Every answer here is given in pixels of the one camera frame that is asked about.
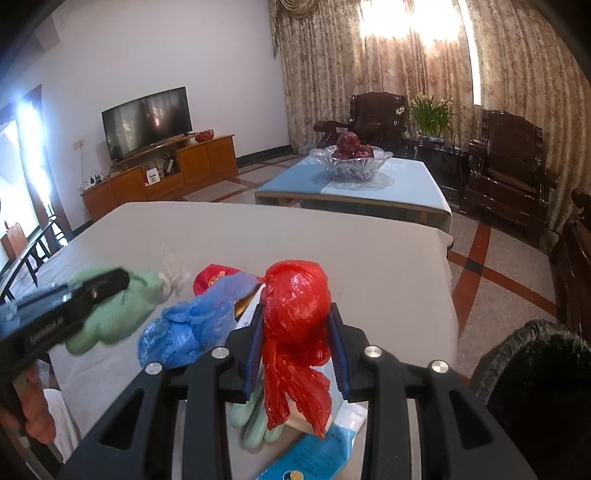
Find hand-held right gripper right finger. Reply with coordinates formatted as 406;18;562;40
325;305;539;480

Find dark wooden armchair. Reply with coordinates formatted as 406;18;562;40
461;109;560;247
549;187;591;340
313;92;413;153

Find flat screen television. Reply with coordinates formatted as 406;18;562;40
102;86;194;162

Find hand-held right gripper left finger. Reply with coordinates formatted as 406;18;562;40
60;308;266;480

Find wooden coffee table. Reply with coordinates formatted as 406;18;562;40
254;193;439;228

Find glass fruit bowl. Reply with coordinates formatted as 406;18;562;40
308;144;394;184

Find black lined trash bin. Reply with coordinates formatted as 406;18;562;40
470;318;591;480

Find blue white cardboard box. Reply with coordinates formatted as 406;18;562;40
231;288;371;480

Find wooden television cabinet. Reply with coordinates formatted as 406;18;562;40
80;134;239;222

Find patterned beige curtain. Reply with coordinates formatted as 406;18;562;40
269;0;591;232

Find person's left hand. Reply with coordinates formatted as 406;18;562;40
0;364;58;445

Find black metal chair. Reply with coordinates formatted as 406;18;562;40
18;215;71;280

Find red plastic bag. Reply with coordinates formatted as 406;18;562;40
257;260;334;440

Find light blue tablecloth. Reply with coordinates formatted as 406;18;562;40
255;154;454;234

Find potted narcissus plant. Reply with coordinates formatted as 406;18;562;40
408;94;456;140

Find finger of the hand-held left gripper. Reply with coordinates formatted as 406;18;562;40
68;266;131;306

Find dark wooden side table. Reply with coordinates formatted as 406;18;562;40
405;136;470;206

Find red paper envelope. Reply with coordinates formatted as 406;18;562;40
192;263;246;297

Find clear plastic bag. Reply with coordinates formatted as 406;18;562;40
158;251;193;297

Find power strip with cables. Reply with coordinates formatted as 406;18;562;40
78;169;110;191

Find blue plastic bag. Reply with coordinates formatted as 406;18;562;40
137;271;260;371

